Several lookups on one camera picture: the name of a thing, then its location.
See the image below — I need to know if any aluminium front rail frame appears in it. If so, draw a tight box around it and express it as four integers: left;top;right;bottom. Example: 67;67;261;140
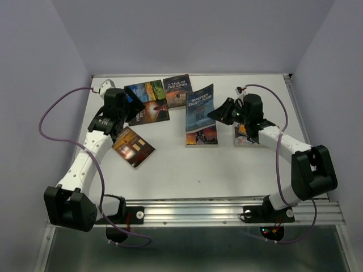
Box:
33;74;358;272

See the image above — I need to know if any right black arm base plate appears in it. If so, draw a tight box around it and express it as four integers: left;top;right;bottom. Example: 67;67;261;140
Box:
240;205;295;224

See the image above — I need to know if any orange Huckleberry Finn book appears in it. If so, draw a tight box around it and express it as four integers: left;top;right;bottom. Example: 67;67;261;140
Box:
238;124;247;137

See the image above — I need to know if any Nineteen Eighty-Four blue book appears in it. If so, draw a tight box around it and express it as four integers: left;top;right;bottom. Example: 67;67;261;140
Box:
185;84;216;133

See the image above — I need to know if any dark red orange book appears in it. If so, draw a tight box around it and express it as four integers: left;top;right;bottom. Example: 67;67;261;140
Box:
113;126;155;169

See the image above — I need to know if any floral cover white book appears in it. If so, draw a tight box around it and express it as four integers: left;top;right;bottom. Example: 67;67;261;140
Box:
233;124;264;147

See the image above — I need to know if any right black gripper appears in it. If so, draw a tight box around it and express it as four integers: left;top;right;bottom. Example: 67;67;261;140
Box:
206;97;250;126

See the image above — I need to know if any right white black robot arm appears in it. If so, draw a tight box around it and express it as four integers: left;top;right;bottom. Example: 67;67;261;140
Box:
208;92;337;223

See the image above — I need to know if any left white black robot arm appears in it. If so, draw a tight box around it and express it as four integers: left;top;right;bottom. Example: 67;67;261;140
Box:
44;82;145;232

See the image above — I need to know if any Three Days to See book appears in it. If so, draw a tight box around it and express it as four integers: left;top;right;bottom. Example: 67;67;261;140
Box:
128;99;170;126

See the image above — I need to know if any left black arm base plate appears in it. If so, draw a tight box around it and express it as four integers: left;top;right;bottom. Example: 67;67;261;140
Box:
107;206;145;225

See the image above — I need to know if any Tale of Two Cities book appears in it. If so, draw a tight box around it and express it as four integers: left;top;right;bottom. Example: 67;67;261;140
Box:
163;74;193;108

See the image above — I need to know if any Animal Farm blue book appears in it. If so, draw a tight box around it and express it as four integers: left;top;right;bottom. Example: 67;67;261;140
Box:
126;80;166;103

